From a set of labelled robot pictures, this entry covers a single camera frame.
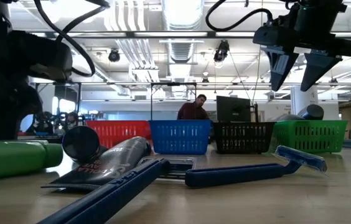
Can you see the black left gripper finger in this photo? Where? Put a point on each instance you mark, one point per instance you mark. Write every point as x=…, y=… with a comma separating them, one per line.
x=4, y=112

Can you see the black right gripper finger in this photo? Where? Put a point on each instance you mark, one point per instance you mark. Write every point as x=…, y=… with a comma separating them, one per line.
x=317, y=68
x=279, y=65

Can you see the green toiletry bottle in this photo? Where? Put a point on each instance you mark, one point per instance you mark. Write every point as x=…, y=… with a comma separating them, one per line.
x=7, y=158

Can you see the blue disposable razor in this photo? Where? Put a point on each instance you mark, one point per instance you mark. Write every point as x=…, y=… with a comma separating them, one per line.
x=113, y=194
x=234, y=175

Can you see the white round pillar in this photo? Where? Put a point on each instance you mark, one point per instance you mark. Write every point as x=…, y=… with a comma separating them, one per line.
x=300, y=99

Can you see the person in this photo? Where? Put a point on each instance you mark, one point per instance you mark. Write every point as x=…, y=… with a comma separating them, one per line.
x=43, y=123
x=192, y=112
x=72, y=121

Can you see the black computer monitor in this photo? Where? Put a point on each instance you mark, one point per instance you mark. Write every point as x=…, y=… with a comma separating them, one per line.
x=233, y=109

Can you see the green plastic basket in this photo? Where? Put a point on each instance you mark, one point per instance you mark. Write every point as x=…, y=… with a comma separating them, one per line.
x=309, y=137

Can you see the black plastic basket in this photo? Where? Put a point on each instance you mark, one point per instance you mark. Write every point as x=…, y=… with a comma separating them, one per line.
x=244, y=137

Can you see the red plastic basket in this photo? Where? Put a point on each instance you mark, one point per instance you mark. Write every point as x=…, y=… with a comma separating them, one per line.
x=119, y=132

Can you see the grey shave cream tube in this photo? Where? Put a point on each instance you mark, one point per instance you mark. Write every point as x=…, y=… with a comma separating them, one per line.
x=110, y=165

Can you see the blue plastic basket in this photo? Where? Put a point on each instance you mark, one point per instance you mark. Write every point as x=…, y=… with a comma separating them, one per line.
x=180, y=137

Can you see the black ceiling camera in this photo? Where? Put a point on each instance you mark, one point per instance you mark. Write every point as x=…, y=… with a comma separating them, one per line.
x=221, y=51
x=114, y=56

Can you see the black background rig frame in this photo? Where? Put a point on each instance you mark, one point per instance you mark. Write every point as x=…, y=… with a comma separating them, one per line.
x=173, y=84

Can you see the silver ventilation duct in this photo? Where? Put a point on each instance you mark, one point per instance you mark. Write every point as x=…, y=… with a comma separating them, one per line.
x=181, y=18

